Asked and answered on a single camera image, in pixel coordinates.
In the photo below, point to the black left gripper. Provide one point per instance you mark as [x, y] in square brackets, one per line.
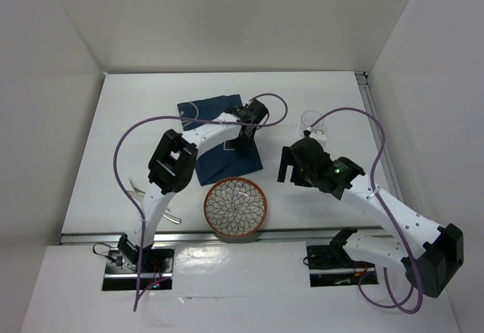
[245, 145]

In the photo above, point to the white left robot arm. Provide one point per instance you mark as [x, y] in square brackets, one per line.
[211, 150]

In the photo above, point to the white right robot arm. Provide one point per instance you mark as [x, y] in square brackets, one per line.
[428, 253]

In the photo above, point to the silver fork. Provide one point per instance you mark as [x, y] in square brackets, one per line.
[134, 187]

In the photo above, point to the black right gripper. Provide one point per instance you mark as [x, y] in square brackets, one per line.
[288, 158]

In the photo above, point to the silver table knife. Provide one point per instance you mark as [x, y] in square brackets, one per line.
[167, 215]

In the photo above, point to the aluminium right side rail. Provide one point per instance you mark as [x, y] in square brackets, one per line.
[385, 160]

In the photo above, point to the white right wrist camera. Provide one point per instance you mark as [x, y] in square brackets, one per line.
[316, 134]

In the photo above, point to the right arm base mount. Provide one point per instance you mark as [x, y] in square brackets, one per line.
[325, 270]

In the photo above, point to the clear plastic cup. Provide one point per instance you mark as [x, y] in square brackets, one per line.
[310, 118]

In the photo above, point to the floral ceramic plate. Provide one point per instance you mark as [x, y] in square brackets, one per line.
[235, 207]

